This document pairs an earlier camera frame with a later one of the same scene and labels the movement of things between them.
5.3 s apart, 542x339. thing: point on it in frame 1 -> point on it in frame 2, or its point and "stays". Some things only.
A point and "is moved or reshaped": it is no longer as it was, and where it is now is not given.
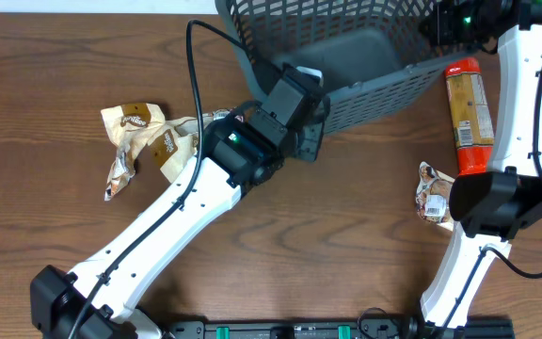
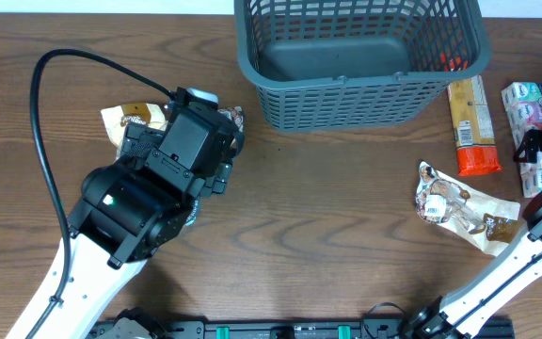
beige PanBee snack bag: (130, 125) stays
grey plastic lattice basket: (366, 54) is moved or reshaped
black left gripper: (315, 130) -> (221, 174)
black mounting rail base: (338, 328) stays
